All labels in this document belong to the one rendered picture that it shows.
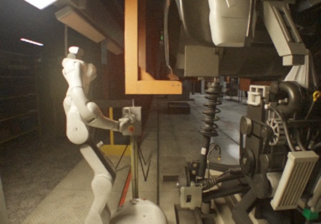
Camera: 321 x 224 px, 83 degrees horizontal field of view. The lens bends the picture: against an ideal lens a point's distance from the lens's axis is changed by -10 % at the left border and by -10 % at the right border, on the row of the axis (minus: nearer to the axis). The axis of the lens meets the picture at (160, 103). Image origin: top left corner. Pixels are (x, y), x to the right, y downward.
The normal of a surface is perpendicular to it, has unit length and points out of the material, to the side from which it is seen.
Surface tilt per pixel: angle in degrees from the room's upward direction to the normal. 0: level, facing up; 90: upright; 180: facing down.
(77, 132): 90
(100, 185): 90
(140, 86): 90
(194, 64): 90
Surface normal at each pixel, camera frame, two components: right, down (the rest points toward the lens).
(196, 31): 0.03, 0.13
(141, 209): 0.05, -0.17
